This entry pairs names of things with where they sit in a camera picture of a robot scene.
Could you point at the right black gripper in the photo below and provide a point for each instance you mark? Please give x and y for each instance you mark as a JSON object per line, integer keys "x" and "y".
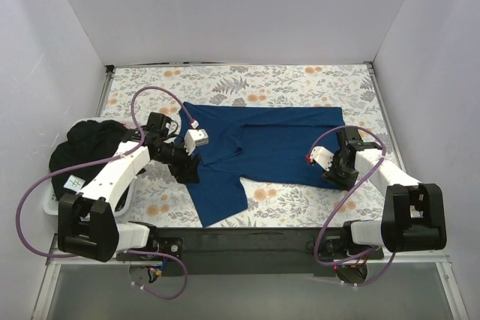
{"x": 334, "y": 177}

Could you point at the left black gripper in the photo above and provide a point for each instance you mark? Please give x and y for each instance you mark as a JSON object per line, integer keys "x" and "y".
{"x": 187, "y": 169}

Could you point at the blue t shirt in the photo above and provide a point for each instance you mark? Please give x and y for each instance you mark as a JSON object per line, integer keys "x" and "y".
{"x": 264, "y": 144}

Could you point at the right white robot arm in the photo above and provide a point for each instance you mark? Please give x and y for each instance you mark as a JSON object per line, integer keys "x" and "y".
{"x": 413, "y": 217}

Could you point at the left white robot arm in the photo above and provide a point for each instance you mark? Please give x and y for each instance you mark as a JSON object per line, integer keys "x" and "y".
{"x": 86, "y": 222}

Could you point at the floral table cloth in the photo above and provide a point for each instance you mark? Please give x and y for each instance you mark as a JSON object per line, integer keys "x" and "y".
{"x": 133, "y": 92}

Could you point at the black t shirt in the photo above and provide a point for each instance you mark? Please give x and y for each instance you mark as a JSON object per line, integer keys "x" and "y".
{"x": 87, "y": 141}

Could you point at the white paper label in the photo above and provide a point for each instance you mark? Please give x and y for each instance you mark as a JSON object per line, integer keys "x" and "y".
{"x": 74, "y": 183}

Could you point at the white plastic basket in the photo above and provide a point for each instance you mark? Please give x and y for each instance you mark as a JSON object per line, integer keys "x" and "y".
{"x": 51, "y": 203}

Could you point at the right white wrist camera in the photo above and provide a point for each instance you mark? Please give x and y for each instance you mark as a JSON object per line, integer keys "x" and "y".
{"x": 320, "y": 156}

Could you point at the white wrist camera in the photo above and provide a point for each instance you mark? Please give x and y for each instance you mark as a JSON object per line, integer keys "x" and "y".
{"x": 195, "y": 138}
{"x": 320, "y": 156}

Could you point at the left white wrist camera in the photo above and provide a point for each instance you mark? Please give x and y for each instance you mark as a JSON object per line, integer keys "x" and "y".
{"x": 195, "y": 138}

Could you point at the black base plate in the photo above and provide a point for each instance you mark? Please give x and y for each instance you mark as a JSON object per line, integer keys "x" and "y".
{"x": 224, "y": 251}

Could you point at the aluminium frame rail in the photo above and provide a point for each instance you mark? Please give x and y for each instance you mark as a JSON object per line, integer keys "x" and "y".
{"x": 414, "y": 287}

